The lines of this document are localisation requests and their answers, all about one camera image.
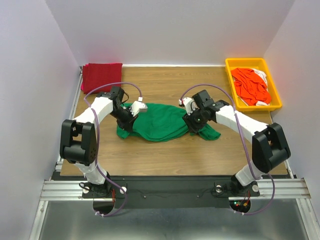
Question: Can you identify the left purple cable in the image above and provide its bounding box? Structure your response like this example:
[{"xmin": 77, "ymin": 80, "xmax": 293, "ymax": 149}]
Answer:
[{"xmin": 83, "ymin": 81, "xmax": 144, "ymax": 218}]

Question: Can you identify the white t shirt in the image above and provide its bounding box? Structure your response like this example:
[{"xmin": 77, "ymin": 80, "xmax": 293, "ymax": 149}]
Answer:
[{"xmin": 251, "ymin": 68, "xmax": 268, "ymax": 88}]

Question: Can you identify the folded red t shirt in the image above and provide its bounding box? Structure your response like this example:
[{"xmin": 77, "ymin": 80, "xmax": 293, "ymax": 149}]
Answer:
[{"xmin": 82, "ymin": 62, "xmax": 123, "ymax": 94}]

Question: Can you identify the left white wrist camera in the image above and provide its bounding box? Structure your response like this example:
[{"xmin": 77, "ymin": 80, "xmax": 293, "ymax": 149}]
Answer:
[{"xmin": 130, "ymin": 101, "xmax": 148, "ymax": 117}]

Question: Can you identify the right side aluminium rail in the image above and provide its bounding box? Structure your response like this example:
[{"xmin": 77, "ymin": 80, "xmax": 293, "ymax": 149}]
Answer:
[{"xmin": 284, "ymin": 159, "xmax": 297, "ymax": 179}]

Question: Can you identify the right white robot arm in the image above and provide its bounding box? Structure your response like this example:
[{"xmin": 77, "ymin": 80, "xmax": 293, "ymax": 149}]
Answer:
[{"xmin": 179, "ymin": 90, "xmax": 291, "ymax": 194}]

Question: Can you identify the green t shirt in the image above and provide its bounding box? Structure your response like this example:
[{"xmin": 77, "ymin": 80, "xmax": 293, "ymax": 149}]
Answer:
[{"xmin": 115, "ymin": 102, "xmax": 222, "ymax": 143}]

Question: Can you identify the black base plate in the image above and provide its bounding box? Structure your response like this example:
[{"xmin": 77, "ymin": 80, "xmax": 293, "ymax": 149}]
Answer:
[{"xmin": 79, "ymin": 175, "xmax": 260, "ymax": 211}]

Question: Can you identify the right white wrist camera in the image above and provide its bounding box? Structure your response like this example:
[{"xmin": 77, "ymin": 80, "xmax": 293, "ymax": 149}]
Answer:
[{"xmin": 178, "ymin": 97, "xmax": 197, "ymax": 116}]

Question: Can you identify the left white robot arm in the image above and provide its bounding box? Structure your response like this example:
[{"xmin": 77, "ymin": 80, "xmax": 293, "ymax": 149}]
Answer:
[{"xmin": 59, "ymin": 86, "xmax": 147, "ymax": 198}]

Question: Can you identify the folded pink t shirt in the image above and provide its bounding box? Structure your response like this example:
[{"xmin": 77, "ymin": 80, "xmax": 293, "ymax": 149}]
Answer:
[{"xmin": 80, "ymin": 80, "xmax": 84, "ymax": 93}]

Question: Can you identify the left side aluminium rail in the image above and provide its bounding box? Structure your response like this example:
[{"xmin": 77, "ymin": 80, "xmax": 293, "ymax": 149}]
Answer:
[{"xmin": 54, "ymin": 66, "xmax": 83, "ymax": 172}]

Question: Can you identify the aluminium frame rail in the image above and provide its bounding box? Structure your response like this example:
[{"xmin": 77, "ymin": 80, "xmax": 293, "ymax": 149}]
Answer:
[{"xmin": 40, "ymin": 178, "xmax": 311, "ymax": 201}]

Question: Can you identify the orange t shirt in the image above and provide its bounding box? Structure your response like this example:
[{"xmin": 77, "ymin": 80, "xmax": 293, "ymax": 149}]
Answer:
[{"xmin": 231, "ymin": 67, "xmax": 272, "ymax": 106}]

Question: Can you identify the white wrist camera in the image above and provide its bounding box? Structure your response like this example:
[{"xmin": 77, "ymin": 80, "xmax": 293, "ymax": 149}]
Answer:
[
  {"xmin": 178, "ymin": 97, "xmax": 197, "ymax": 116},
  {"xmin": 130, "ymin": 101, "xmax": 148, "ymax": 117}
]

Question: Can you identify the yellow plastic bin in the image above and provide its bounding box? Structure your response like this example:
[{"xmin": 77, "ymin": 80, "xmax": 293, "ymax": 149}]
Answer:
[{"xmin": 225, "ymin": 58, "xmax": 282, "ymax": 112}]

